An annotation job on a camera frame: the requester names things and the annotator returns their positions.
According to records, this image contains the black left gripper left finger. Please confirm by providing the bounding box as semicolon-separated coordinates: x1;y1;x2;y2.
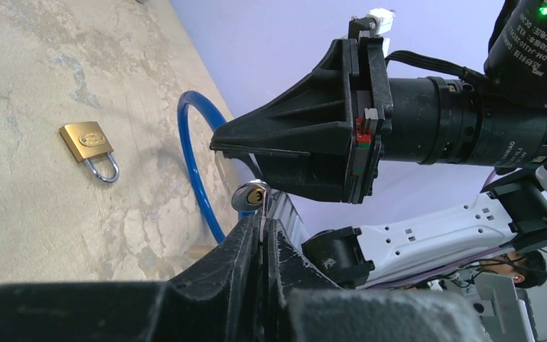
0;216;258;341

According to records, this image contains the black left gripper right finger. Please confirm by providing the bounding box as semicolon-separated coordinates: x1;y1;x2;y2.
263;219;488;341

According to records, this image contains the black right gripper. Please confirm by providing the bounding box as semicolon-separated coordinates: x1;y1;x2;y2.
210;36;481;204

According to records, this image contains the small silver key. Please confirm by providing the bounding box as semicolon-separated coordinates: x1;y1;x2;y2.
258;187;271;245

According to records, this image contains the blue cable lock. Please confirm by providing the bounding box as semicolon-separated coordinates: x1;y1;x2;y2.
177;90;271;244

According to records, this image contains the brass padlock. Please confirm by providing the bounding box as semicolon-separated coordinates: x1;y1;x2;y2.
58;121;120;183

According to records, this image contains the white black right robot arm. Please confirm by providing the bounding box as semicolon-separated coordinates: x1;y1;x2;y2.
210;1;547;289

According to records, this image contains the person with dark hair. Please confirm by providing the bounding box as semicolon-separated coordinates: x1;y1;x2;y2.
489;251;547;289

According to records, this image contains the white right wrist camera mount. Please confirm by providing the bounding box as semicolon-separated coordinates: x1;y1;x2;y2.
350;7;396;57

